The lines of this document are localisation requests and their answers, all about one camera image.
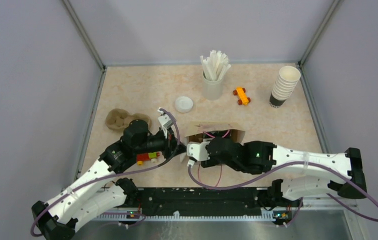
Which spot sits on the stack of white lids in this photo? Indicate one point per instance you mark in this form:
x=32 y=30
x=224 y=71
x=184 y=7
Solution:
x=183 y=104

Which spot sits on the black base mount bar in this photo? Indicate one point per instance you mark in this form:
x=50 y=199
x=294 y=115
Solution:
x=202 y=202

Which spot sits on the brown pulp cup carrier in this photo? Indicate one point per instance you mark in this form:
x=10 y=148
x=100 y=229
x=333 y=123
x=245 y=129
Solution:
x=118 y=119

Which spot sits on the aluminium frame rail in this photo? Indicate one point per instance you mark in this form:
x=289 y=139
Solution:
x=88 y=126

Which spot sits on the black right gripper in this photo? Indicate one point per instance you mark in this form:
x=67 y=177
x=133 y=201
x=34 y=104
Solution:
x=212 y=161

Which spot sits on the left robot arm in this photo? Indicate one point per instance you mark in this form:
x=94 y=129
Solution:
x=105 y=184

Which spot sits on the red green toy car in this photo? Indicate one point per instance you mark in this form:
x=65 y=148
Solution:
x=146 y=157

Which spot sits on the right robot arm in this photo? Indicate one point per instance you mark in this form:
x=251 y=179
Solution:
x=321 y=173

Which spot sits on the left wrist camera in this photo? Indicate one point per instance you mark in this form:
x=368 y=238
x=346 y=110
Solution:
x=166 y=120

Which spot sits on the white straw holder cup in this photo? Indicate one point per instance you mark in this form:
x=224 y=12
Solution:
x=212 y=90

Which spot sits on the orange toy car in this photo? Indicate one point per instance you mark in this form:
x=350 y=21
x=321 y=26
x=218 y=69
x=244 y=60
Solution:
x=240 y=92

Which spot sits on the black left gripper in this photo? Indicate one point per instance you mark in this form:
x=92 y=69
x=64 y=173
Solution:
x=173 y=147

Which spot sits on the stack of paper cups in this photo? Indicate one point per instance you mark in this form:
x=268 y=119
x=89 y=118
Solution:
x=286 y=81

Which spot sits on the paper cakes gift bag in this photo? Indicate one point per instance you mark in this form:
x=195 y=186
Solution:
x=214 y=174

